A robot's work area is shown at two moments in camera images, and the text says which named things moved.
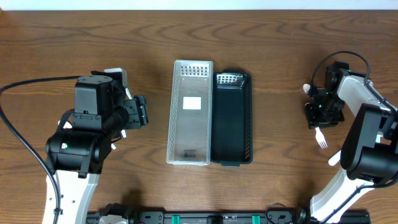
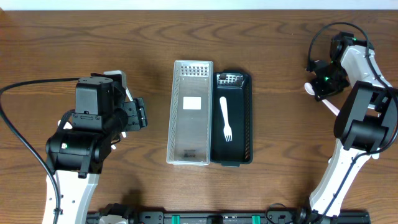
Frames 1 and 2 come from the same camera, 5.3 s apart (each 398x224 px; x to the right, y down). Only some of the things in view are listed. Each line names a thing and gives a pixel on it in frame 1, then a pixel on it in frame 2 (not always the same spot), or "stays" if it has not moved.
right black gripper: [324, 116] → [325, 90]
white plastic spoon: [128, 93] stays
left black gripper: [138, 112] stays
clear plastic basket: [190, 118] stays
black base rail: [235, 218] stays
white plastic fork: [320, 139] → [227, 130]
